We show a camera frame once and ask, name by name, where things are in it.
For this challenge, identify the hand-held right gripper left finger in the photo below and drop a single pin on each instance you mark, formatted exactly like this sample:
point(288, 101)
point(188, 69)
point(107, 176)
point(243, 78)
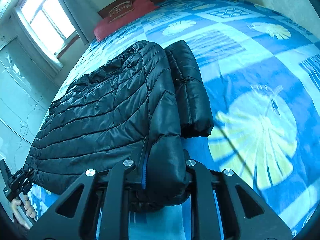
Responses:
point(143, 175)

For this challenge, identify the white patterned wardrobe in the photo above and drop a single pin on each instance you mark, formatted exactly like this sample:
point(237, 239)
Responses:
point(15, 92)

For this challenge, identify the red pillow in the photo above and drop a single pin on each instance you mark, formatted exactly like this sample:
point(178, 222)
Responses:
point(120, 26)

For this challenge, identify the white framed window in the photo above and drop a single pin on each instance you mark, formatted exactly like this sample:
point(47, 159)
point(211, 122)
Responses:
point(47, 12)

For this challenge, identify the blue patterned bedsheet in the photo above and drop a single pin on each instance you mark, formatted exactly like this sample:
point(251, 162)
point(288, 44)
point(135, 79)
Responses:
point(250, 67)

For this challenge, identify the grey curtain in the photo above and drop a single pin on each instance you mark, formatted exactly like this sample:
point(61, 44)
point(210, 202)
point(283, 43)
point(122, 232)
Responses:
point(72, 12)

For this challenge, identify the person's left hand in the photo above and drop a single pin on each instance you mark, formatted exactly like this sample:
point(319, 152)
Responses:
point(30, 208)

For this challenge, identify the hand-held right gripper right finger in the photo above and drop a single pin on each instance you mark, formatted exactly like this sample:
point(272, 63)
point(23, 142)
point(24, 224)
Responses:
point(197, 177)

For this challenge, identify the brown printed cushion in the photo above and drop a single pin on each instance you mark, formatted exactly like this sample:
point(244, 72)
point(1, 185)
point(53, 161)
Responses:
point(120, 12)

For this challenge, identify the white curtain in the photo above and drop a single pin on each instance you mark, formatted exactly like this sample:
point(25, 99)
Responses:
point(37, 43)

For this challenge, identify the black puffer jacket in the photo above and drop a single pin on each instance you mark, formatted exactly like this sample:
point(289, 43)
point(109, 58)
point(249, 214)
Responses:
point(112, 110)

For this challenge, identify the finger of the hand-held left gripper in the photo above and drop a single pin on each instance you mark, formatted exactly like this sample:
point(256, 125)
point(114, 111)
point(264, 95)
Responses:
point(30, 171)

